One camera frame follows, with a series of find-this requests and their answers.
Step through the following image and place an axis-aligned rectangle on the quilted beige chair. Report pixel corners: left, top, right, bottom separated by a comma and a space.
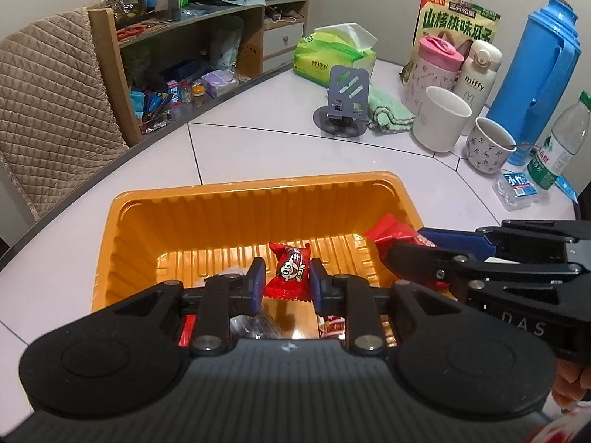
0, 7, 130, 222

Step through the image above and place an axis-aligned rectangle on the large seed snack bag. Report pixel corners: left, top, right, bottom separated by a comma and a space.
399, 0, 502, 86

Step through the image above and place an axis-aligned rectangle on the small red candy packet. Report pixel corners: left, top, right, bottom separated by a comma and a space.
267, 241, 311, 304

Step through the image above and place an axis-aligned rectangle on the red white candy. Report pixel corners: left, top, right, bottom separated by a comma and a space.
318, 315, 346, 341

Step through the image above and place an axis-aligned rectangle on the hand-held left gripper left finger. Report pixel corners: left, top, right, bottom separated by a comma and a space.
88, 258, 267, 356

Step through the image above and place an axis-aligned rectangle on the patterned white cup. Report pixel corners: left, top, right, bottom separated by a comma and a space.
464, 117, 517, 175

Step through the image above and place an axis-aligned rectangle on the orange plastic tray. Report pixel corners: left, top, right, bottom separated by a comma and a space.
91, 171, 428, 349

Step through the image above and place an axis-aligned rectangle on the green tissue pack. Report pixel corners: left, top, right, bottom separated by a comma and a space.
294, 22, 377, 87

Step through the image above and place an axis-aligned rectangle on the silver snack packet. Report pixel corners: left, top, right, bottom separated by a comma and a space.
228, 302, 291, 340

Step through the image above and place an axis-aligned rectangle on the blue thermos jug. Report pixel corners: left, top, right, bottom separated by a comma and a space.
487, 0, 580, 167

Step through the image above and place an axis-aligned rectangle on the thin red snack packet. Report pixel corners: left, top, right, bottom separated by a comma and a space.
178, 315, 197, 347

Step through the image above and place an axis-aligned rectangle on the wooden shelf unit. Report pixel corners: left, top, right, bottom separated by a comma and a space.
88, 0, 312, 146

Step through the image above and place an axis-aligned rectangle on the person's right hand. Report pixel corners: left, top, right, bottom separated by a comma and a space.
551, 360, 591, 413

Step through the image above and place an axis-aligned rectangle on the purple tissue pack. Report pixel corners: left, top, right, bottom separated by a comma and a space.
201, 69, 238, 97

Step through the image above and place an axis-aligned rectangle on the large red snack packet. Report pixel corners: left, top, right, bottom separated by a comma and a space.
364, 213, 451, 289

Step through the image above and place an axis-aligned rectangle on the blue white tube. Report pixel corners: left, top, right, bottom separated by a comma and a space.
554, 175, 580, 204

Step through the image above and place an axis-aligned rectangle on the pink tumbler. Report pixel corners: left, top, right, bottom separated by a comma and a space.
401, 34, 465, 114

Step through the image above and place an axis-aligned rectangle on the white shelf drawer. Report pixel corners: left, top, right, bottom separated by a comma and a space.
263, 23, 305, 58

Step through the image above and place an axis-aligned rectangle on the small metal tin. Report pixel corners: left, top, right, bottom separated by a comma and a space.
154, 0, 182, 21

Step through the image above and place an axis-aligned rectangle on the green cloth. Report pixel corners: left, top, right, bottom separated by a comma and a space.
367, 84, 416, 135

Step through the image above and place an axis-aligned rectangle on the clear box blue label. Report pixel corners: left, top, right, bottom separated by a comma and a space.
492, 171, 541, 210

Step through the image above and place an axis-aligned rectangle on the grey phone stand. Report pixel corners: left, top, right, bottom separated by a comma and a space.
313, 67, 371, 138

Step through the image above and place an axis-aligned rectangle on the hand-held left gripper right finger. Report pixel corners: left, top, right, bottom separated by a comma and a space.
309, 258, 490, 355

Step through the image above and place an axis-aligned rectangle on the white insulated bottle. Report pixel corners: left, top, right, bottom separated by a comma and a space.
455, 39, 503, 114

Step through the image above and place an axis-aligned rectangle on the clear water bottle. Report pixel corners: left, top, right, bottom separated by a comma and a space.
526, 91, 591, 191

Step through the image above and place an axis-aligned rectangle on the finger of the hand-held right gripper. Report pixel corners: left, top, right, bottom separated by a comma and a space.
385, 242, 580, 282
418, 220, 578, 259

